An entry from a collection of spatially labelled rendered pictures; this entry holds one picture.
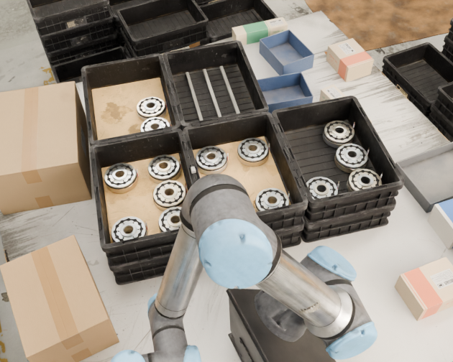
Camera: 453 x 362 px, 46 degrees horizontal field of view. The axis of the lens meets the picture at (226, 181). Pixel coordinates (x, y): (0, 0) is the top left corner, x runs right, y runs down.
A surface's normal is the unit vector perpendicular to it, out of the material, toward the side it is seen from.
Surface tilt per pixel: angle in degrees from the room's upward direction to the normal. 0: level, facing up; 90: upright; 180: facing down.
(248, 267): 73
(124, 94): 0
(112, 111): 0
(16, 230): 0
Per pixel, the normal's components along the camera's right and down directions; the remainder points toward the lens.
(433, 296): -0.03, -0.62
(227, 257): 0.16, 0.55
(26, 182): 0.20, 0.76
